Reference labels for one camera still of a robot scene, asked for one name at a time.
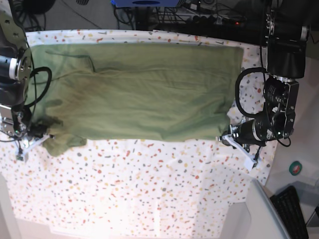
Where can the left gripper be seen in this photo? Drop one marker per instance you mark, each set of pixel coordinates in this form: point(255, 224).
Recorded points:
point(252, 132)

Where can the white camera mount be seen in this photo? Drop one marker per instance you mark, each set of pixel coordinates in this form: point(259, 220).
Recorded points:
point(251, 160)
point(27, 144)

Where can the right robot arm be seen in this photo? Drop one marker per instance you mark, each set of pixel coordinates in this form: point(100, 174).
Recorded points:
point(16, 69)

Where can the terrazzo patterned tablecloth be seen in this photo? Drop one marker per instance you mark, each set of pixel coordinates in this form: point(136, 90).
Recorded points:
point(133, 187)

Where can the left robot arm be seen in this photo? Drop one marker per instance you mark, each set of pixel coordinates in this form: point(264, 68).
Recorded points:
point(285, 31)

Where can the black keyboard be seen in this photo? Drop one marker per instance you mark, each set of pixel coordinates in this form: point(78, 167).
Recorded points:
point(287, 205)

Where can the green t-shirt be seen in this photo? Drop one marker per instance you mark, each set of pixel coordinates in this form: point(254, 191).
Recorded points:
point(161, 92)

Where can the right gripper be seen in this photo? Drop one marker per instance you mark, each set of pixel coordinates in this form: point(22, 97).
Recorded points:
point(21, 130)

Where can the green tape roll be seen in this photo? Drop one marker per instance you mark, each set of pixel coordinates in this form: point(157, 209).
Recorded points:
point(295, 168)

